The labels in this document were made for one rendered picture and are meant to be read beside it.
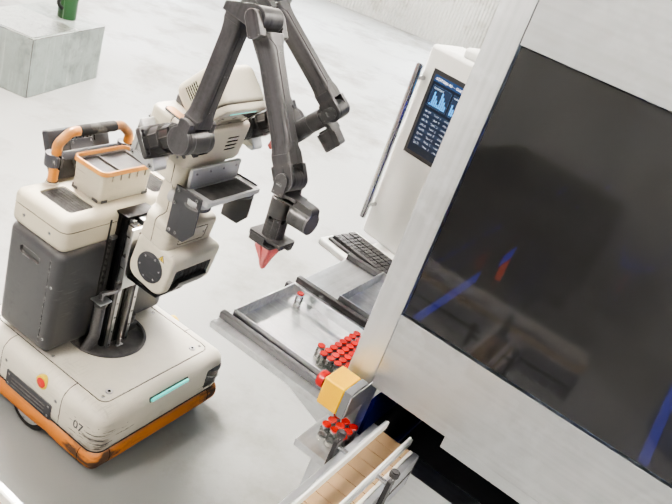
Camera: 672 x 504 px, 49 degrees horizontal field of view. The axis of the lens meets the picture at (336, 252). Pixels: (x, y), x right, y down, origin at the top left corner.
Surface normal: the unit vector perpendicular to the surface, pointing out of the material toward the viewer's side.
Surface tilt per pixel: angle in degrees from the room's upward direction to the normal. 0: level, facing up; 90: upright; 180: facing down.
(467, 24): 90
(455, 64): 90
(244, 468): 0
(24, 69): 90
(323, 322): 0
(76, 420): 90
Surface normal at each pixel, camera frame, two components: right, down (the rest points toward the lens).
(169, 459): 0.31, -0.84
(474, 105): -0.54, 0.23
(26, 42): -0.27, 0.37
